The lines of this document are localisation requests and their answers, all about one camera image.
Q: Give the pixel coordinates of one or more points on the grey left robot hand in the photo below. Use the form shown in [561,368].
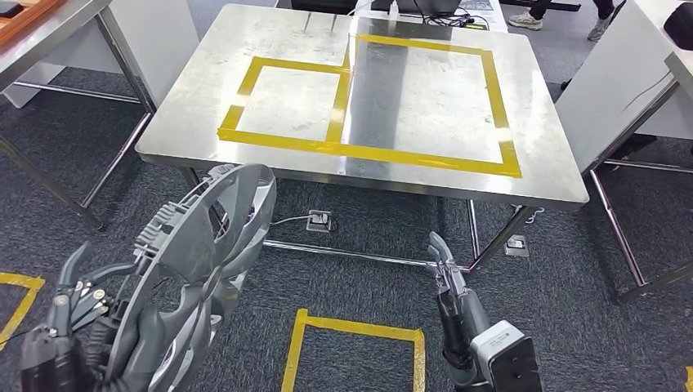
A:
[51,357]

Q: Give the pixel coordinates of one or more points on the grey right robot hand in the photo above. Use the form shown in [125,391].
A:
[472,316]

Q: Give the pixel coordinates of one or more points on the metal floor outlet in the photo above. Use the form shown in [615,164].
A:
[517,246]
[319,220]

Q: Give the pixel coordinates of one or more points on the white charger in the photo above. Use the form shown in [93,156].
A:
[394,6]

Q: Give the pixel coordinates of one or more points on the white desk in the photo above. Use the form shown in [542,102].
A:
[498,21]

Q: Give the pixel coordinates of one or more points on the silver plastic wheel hubcap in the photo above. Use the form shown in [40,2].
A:
[184,249]

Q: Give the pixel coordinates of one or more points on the black laptop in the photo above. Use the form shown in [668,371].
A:
[427,5]

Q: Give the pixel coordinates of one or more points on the stainless steel workbench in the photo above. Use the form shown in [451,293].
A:
[444,97]

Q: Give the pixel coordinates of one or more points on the stainless steel table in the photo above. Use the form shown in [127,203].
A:
[612,81]
[70,27]

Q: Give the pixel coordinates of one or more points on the person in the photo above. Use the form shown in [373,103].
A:
[601,24]

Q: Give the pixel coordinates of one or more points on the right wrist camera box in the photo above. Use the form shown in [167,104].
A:
[503,351]

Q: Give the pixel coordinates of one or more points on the printed paper sheet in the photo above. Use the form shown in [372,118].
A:
[479,4]

